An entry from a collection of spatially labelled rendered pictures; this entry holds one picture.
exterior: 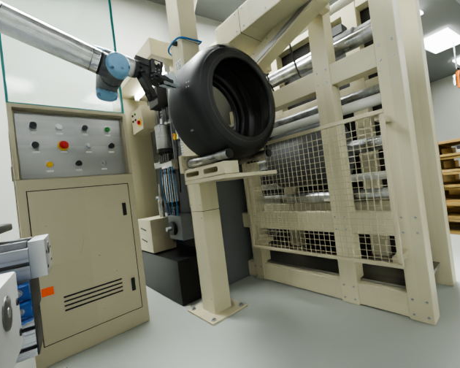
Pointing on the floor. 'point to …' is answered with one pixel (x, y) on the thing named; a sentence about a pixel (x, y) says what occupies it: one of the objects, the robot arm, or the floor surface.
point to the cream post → (206, 190)
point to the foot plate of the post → (217, 313)
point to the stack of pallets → (455, 201)
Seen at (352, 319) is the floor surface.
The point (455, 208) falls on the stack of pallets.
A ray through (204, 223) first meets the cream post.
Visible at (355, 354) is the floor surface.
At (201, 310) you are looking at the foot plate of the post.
